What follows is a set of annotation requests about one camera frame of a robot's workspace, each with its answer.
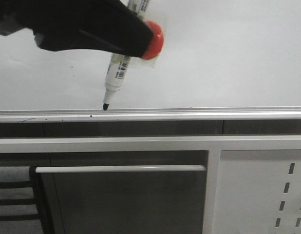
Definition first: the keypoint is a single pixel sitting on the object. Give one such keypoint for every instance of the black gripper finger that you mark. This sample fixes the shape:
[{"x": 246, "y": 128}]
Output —
[{"x": 59, "y": 25}]

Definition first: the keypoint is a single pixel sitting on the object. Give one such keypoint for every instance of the white pegboard panel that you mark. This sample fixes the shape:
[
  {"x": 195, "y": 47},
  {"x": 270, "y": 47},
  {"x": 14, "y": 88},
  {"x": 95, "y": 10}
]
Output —
[{"x": 259, "y": 192}]

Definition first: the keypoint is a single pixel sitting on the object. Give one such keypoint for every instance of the large white whiteboard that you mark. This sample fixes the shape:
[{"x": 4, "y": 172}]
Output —
[{"x": 222, "y": 59}]

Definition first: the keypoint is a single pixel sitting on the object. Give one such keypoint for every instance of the red round magnet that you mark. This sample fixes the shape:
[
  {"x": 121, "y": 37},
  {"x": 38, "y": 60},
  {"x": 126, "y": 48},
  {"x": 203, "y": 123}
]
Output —
[{"x": 156, "y": 44}]

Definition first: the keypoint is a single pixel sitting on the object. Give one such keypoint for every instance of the white metal stand frame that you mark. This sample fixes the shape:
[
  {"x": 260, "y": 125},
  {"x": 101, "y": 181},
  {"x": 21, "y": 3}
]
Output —
[{"x": 213, "y": 145}]

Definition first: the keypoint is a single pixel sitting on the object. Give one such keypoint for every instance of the grey horizontal handle bar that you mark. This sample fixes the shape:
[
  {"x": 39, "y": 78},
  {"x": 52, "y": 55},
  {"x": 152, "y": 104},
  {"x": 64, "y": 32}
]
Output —
[{"x": 115, "y": 169}]

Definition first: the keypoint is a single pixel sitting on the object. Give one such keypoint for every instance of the white whiteboard marker black tip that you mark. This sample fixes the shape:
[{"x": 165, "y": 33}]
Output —
[{"x": 119, "y": 63}]

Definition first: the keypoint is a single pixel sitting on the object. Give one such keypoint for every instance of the black chair backrest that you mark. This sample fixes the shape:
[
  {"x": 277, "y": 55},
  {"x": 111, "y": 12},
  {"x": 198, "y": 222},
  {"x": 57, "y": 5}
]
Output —
[{"x": 21, "y": 211}]

